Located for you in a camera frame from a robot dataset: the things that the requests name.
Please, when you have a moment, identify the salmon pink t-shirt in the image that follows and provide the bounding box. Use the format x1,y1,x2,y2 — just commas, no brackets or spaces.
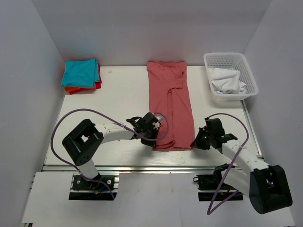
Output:
147,61,195,151

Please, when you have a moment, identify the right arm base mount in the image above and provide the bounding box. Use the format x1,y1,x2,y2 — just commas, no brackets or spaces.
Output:
193,164,236,201

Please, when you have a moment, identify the white plastic basket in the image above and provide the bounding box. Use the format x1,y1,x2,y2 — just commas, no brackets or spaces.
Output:
204,52,258,101

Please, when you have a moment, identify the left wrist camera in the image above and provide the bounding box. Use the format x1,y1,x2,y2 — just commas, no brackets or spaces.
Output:
153,114,164,129

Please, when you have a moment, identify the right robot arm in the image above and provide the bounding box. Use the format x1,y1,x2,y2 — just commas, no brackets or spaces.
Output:
191,117,293,215

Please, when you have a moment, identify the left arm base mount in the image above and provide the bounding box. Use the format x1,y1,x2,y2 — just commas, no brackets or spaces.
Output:
69,175,119,201

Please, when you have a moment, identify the folded orange t-shirt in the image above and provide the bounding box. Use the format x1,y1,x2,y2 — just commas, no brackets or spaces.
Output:
64,82,102,95

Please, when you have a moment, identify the folded teal t-shirt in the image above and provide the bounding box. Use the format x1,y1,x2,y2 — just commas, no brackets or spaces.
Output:
61,59,100,88

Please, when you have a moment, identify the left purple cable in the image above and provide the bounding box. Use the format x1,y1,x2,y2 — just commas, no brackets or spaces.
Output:
51,108,169,200

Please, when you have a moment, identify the white t-shirt in basket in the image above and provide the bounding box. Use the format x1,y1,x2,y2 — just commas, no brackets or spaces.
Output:
211,68,247,94

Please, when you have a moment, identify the folded red t-shirt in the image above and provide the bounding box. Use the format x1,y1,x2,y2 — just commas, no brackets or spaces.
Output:
98,65,102,85

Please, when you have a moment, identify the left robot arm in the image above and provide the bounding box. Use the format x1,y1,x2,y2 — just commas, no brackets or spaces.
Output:
62,112,164,189

